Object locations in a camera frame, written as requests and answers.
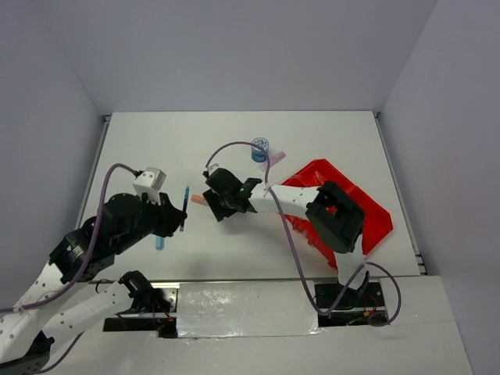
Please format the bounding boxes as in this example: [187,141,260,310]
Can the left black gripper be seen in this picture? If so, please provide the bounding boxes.
[115,189,189,253]

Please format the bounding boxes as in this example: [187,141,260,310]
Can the blue pen refill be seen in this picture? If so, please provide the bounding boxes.
[180,185,190,232]

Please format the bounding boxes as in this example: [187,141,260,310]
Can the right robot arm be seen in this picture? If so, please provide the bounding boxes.
[203,167,369,305]

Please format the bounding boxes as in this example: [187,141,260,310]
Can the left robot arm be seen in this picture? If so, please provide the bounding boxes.
[1,193,187,374]

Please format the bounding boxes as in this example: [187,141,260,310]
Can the blue highlighter pen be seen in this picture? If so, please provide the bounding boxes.
[155,236,165,251]

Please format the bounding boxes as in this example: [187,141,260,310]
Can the orange capped lead case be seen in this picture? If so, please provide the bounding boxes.
[191,195,207,205]

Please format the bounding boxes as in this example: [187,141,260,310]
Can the far blue tape stack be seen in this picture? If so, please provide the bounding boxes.
[251,137,269,163]

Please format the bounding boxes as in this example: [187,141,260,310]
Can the pink eraser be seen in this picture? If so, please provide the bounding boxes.
[259,151,286,173]

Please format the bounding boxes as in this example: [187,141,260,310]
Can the silver foil base cover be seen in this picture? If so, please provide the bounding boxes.
[177,281,320,339]

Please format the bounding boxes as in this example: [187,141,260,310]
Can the red plastic bin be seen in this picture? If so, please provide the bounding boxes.
[284,159,393,268]

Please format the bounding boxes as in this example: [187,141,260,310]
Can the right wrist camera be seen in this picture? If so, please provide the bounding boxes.
[202,163,219,178]

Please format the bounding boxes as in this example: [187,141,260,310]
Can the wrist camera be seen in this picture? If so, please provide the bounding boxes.
[202,163,219,178]
[133,167,166,205]

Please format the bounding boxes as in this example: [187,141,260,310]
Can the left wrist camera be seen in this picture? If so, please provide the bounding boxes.
[133,167,166,205]

